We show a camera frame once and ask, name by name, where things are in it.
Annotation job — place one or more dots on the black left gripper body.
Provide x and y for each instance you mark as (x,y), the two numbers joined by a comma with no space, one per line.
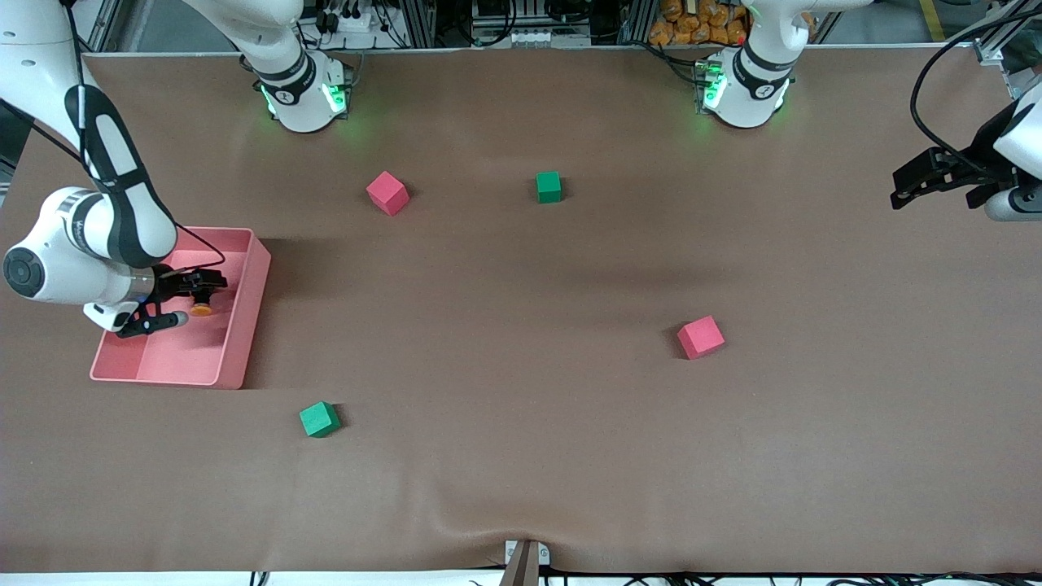
(977,163)

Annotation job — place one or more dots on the orange cap push button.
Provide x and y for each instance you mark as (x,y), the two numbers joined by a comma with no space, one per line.
(202,310)

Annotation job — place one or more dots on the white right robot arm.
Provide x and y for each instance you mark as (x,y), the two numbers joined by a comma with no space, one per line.
(81,236)

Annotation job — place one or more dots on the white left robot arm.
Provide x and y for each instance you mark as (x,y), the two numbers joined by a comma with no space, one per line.
(745,98)

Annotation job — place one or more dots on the pink plastic bin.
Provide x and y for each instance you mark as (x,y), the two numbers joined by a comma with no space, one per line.
(203,358)

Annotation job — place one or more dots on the green foam cube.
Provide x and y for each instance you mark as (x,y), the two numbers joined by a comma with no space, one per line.
(318,420)
(549,187)

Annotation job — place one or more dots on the pink foam cube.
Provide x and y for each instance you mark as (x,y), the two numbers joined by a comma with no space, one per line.
(700,338)
(387,194)

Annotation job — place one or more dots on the orange snack bags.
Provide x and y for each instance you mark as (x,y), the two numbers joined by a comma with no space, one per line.
(692,28)

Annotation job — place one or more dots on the white power strip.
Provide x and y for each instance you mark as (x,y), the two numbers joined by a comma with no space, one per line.
(354,20)

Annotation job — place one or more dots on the brown table mat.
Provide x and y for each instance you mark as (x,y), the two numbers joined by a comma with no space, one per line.
(521,456)

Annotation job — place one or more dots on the white terminal strip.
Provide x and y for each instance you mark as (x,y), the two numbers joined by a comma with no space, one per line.
(537,37)

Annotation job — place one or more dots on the aluminium frame profile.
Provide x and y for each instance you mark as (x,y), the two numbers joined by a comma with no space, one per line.
(993,50)

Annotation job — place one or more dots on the aluminium camera post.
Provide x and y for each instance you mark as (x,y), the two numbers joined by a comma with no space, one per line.
(525,566)

